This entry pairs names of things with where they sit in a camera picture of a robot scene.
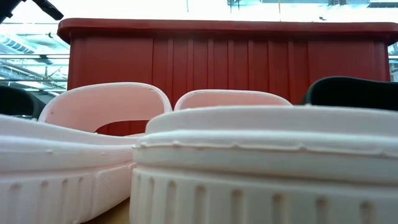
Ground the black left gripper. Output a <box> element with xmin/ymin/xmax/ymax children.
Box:
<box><xmin>0</xmin><ymin>0</ymin><xmax>65</xmax><ymax>24</ymax></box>

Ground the pink slide sandal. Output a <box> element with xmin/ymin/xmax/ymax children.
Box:
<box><xmin>0</xmin><ymin>82</ymin><xmax>174</xmax><ymax>224</ymax></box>
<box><xmin>129</xmin><ymin>89</ymin><xmax>398</xmax><ymax>224</ymax></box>

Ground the red plastic bin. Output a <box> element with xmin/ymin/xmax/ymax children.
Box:
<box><xmin>57</xmin><ymin>17</ymin><xmax>398</xmax><ymax>137</ymax></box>

